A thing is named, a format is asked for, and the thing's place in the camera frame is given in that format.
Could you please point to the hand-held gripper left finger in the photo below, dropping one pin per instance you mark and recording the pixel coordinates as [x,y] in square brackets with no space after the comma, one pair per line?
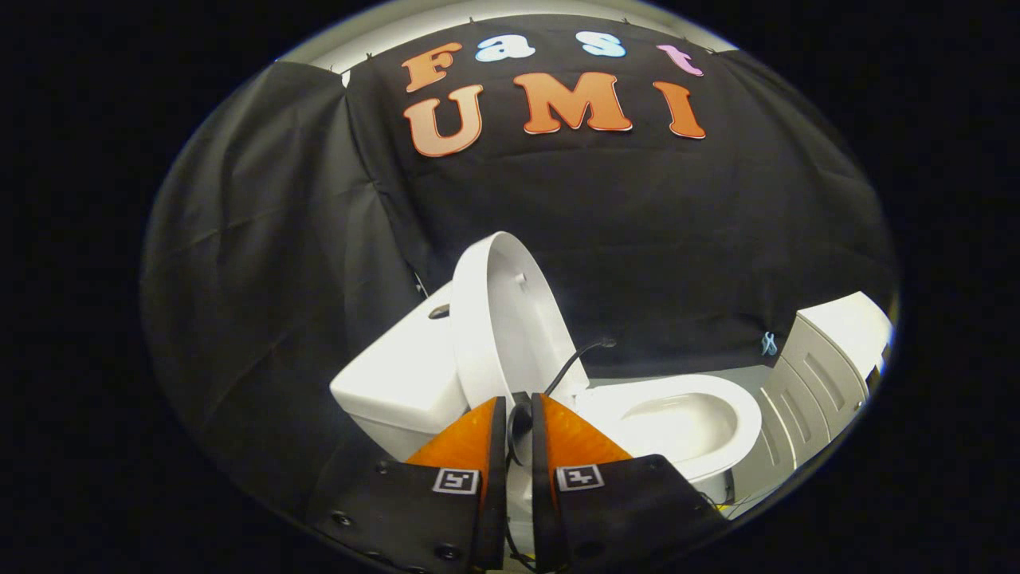
[414,510]

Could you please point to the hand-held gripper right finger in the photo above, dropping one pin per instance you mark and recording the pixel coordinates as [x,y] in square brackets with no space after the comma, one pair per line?
[621,510]

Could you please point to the white toilet lid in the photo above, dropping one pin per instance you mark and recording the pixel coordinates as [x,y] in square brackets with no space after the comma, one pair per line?
[510,335]

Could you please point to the white toilet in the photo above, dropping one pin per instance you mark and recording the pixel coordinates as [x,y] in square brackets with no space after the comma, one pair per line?
[398,383]

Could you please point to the white panelled cabinet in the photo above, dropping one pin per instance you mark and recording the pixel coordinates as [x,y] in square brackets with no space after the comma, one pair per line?
[821,375]

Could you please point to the black backdrop cloth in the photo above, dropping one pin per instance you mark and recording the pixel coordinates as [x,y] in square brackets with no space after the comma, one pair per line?
[598,223]

